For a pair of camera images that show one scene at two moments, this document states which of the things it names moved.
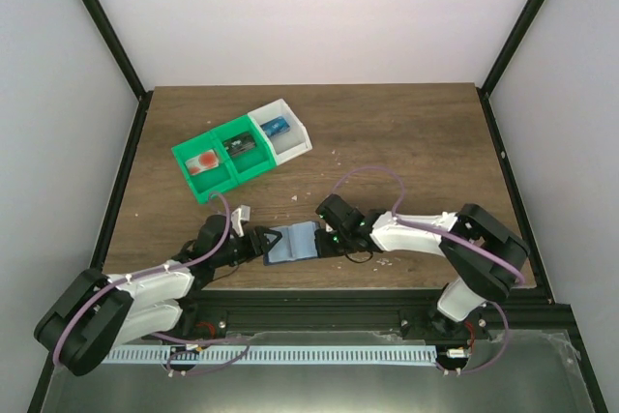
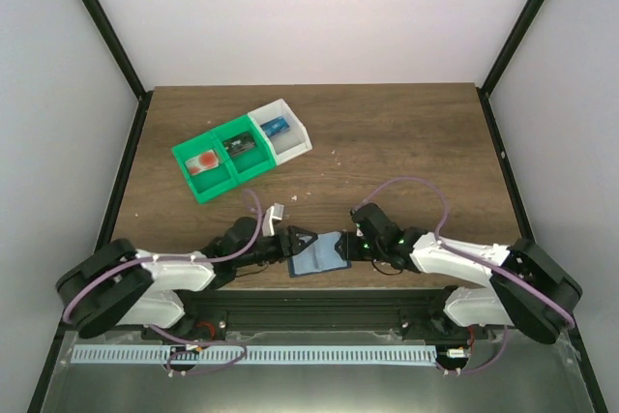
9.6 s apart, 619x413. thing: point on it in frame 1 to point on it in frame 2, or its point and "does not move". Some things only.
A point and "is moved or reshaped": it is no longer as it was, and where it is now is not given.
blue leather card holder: x=297 y=243 is moved or reshaped
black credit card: x=239 y=143 does not move
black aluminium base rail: x=208 y=314 does not move
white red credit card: x=202 y=162 does not move
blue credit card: x=276 y=126 does not move
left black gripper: x=264 y=246 to x=293 y=242
